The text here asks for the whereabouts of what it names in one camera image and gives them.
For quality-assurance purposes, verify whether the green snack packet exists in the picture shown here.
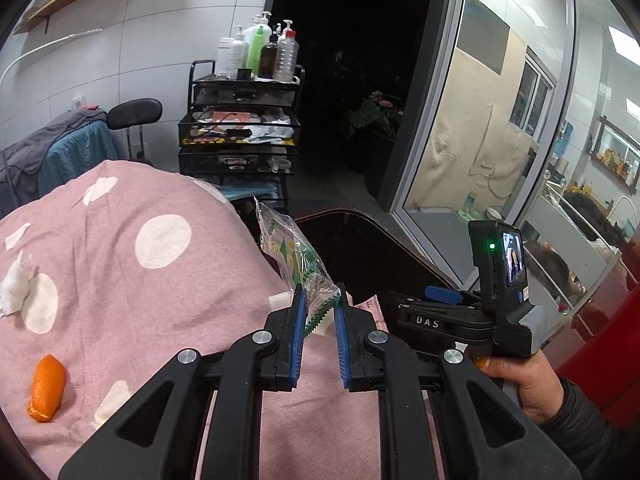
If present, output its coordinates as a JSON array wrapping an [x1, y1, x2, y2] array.
[[254, 196, 342, 337]]

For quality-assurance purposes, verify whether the black stool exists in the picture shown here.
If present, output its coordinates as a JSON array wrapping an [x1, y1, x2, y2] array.
[[107, 98, 163, 161]]

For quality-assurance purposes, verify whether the pink polka dot blanket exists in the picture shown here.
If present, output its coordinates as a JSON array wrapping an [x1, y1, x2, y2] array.
[[0, 160, 446, 480]]

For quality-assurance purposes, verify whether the orange peel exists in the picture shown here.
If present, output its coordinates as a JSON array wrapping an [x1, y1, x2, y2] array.
[[27, 354, 67, 422]]

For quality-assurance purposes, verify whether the ceiling light panel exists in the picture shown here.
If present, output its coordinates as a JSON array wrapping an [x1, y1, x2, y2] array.
[[607, 25, 640, 66]]

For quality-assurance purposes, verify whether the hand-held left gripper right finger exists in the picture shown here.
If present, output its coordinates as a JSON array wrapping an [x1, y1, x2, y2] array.
[[334, 282, 583, 480]]

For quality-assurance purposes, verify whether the grey blanket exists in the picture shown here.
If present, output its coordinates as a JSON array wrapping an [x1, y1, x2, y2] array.
[[0, 107, 108, 191]]

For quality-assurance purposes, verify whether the white tissue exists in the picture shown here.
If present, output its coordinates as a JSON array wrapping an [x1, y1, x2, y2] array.
[[0, 250, 41, 317]]

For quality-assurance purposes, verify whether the brown pump bottle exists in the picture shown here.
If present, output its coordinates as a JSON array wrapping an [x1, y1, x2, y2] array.
[[259, 35, 280, 80]]

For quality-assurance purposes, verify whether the pink packet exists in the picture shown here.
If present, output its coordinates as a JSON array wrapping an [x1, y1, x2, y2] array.
[[352, 296, 388, 333]]

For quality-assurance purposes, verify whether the person's right forearm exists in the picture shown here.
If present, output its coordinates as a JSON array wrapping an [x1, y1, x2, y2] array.
[[537, 377, 640, 480]]

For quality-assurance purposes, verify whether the potted plant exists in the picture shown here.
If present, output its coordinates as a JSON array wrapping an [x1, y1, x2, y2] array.
[[345, 90, 406, 141]]

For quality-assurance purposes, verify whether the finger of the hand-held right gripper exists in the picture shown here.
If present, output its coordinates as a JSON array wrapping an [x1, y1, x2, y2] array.
[[425, 285, 476, 307]]

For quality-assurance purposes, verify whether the wooden framed wall shelf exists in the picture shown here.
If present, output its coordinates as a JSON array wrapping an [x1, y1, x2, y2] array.
[[587, 115, 640, 192]]

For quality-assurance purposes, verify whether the black mesh trolley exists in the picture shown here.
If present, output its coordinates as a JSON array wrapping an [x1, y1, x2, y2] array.
[[177, 60, 306, 211]]

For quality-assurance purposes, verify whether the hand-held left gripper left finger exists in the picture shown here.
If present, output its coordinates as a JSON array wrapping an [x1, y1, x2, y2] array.
[[57, 284, 307, 480]]

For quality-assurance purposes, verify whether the glass door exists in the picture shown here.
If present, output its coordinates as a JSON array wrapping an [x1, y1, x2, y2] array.
[[377, 0, 581, 281]]

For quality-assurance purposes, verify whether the person's right hand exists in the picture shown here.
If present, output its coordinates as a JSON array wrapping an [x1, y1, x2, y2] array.
[[467, 347, 568, 423]]

